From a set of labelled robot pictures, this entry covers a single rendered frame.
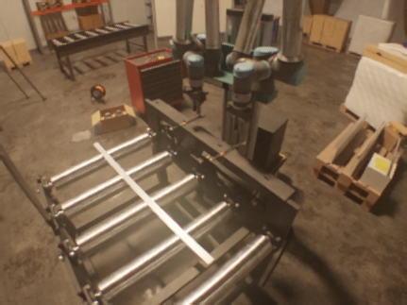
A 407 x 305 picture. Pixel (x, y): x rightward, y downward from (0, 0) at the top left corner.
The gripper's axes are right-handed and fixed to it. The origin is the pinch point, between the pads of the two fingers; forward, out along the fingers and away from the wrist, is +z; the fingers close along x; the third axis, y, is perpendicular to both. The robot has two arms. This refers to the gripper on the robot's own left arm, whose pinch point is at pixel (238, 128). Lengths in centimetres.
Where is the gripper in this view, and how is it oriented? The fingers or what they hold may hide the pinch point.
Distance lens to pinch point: 123.4
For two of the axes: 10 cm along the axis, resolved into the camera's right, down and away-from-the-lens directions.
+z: 0.0, 7.6, 6.5
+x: 6.5, 4.9, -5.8
